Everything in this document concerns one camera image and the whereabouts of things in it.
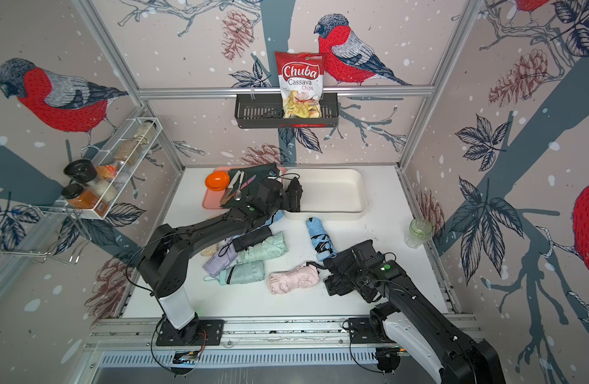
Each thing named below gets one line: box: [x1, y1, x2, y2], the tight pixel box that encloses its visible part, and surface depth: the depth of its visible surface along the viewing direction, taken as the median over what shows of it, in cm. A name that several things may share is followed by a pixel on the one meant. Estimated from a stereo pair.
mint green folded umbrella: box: [240, 231, 289, 263], surface depth 89 cm
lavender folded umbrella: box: [202, 236, 238, 277], surface depth 88 cm
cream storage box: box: [283, 168, 369, 220], surface depth 109 cm
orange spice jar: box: [60, 183, 109, 218], surface depth 62 cm
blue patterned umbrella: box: [305, 216, 338, 262], surface depth 91 cm
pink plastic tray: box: [202, 165, 288, 209], surface depth 110 cm
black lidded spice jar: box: [64, 159, 98, 184], surface depth 63 cm
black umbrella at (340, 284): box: [323, 272, 378, 302], surface depth 79 cm
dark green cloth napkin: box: [220, 164, 281, 209], surface depth 115 cm
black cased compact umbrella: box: [232, 226, 273, 252], surface depth 91 cm
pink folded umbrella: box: [267, 263, 320, 295], surface depth 81 cm
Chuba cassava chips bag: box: [275, 51, 326, 119], surface depth 85 cm
